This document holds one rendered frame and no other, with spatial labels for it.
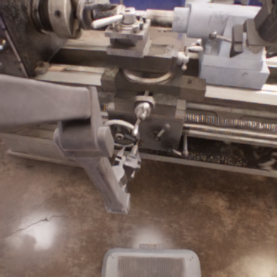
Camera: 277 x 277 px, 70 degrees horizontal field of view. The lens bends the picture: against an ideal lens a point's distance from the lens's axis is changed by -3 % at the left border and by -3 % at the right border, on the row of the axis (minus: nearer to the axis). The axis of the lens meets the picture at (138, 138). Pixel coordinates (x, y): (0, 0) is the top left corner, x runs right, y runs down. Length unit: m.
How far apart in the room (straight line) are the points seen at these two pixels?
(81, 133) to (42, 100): 0.15
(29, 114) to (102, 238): 1.37
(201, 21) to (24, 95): 0.97
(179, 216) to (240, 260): 0.47
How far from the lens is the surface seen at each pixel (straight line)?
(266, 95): 1.22
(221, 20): 1.13
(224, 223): 1.67
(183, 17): 1.14
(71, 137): 0.42
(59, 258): 1.61
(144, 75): 0.98
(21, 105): 0.24
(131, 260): 1.26
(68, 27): 1.23
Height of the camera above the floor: 1.50
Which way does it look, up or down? 51 degrees down
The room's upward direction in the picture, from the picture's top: 1 degrees counter-clockwise
